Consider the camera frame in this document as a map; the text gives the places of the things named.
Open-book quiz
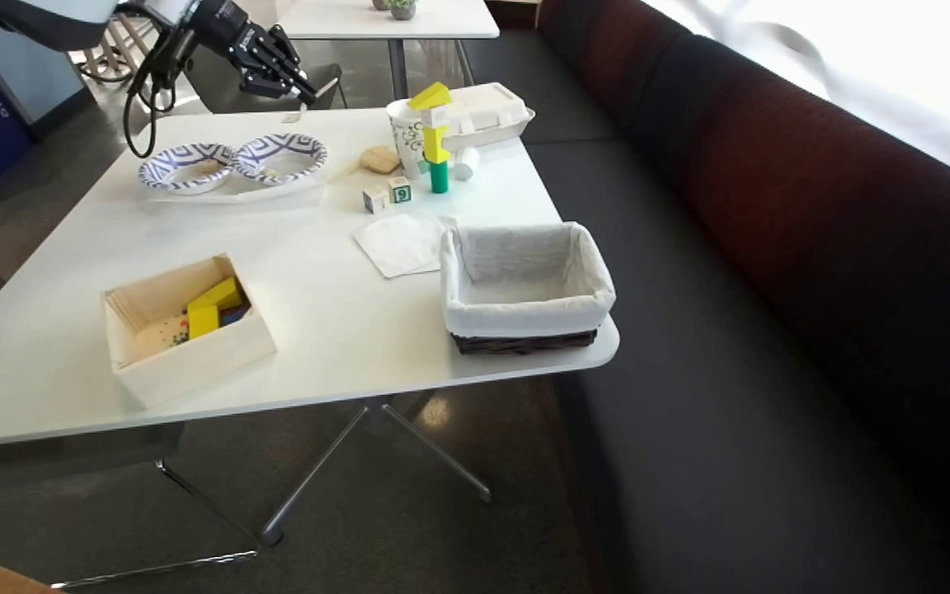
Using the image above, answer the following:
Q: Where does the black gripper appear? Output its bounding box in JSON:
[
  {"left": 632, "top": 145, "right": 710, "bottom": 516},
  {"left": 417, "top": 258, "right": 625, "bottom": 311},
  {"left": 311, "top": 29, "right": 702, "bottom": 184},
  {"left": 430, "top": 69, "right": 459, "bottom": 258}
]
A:
[{"left": 187, "top": 0, "right": 320, "bottom": 102}]

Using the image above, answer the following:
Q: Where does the white side table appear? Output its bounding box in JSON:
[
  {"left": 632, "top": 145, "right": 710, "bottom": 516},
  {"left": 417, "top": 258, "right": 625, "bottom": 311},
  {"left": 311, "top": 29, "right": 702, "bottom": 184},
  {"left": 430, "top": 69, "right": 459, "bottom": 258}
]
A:
[{"left": 272, "top": 0, "right": 503, "bottom": 104}]

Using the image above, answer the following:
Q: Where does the grey green pot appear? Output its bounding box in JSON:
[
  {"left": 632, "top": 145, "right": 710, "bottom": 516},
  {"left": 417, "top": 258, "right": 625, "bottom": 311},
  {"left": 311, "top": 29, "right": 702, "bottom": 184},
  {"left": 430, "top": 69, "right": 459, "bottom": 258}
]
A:
[{"left": 373, "top": 0, "right": 421, "bottom": 21}]

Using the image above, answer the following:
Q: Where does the printed paper cup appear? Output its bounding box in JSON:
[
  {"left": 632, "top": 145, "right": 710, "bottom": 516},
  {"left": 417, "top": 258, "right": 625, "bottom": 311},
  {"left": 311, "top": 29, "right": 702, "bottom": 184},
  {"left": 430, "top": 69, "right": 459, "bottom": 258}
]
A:
[{"left": 384, "top": 94, "right": 437, "bottom": 171}]

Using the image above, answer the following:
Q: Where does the yellow wedge block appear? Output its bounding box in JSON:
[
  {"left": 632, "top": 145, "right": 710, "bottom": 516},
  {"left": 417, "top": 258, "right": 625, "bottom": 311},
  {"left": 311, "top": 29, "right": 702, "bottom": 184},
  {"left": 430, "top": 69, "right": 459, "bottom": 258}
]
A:
[{"left": 405, "top": 78, "right": 459, "bottom": 115}]

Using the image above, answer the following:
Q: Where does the small yellow wooden block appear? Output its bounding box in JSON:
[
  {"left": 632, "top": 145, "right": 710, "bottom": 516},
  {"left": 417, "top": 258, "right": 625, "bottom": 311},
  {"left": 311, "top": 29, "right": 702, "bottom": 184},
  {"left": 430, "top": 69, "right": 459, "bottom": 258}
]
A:
[{"left": 418, "top": 120, "right": 452, "bottom": 159}]

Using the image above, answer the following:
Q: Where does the green wooden cylinder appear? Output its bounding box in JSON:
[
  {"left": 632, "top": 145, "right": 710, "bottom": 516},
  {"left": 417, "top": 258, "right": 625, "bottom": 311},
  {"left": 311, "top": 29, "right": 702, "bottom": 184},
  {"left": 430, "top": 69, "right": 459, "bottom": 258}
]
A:
[{"left": 426, "top": 150, "right": 456, "bottom": 197}]

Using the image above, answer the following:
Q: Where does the small white cup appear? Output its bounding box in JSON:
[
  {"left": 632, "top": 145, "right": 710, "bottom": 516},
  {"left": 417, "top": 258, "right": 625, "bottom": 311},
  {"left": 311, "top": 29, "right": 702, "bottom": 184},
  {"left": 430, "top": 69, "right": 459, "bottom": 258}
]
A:
[{"left": 449, "top": 145, "right": 482, "bottom": 184}]

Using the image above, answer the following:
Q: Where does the white paper napkin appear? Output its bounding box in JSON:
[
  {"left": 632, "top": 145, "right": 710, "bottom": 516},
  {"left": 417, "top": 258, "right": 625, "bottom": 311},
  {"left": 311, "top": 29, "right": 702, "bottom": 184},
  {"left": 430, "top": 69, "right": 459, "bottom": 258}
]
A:
[{"left": 350, "top": 206, "right": 459, "bottom": 283}]

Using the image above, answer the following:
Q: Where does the white foam takeout container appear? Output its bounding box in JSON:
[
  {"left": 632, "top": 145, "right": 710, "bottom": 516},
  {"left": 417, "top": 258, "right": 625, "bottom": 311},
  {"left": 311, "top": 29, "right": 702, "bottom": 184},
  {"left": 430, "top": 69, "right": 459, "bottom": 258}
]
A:
[{"left": 430, "top": 78, "right": 538, "bottom": 149}]

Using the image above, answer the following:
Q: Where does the yellow rectangular wooden block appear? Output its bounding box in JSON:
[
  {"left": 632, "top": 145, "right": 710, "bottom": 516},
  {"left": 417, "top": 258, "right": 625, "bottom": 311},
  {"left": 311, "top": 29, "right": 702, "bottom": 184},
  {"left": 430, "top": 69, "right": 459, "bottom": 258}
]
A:
[
  {"left": 202, "top": 271, "right": 246, "bottom": 315},
  {"left": 183, "top": 292, "right": 224, "bottom": 342}
]

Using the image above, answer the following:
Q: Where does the pale wooden box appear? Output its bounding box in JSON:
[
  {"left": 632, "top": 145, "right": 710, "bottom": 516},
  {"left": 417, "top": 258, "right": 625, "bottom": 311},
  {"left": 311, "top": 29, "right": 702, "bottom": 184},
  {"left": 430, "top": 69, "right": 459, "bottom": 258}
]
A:
[{"left": 99, "top": 251, "right": 280, "bottom": 412}]

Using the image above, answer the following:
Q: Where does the dark wicker basket white liner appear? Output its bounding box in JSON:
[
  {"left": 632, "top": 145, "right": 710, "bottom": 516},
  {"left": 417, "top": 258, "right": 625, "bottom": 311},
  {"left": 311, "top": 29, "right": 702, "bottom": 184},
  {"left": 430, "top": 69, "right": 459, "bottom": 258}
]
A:
[{"left": 437, "top": 218, "right": 621, "bottom": 355}]

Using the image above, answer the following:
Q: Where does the metal table base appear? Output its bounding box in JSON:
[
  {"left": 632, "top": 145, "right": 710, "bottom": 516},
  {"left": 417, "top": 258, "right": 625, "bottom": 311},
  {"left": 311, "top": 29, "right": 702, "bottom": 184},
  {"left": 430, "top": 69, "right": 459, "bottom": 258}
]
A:
[{"left": 48, "top": 395, "right": 499, "bottom": 590}]

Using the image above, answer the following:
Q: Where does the dark upholstered bench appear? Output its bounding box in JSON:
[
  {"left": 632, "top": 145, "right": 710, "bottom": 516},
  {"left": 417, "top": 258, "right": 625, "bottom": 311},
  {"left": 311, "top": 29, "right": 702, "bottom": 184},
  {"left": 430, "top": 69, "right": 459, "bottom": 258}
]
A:
[{"left": 463, "top": 0, "right": 950, "bottom": 594}]

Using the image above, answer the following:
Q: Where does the black camera cable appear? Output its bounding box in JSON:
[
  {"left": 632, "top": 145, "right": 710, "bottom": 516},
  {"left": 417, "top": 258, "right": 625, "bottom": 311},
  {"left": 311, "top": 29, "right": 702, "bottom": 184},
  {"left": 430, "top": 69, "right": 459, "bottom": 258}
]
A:
[{"left": 118, "top": 21, "right": 202, "bottom": 166}]

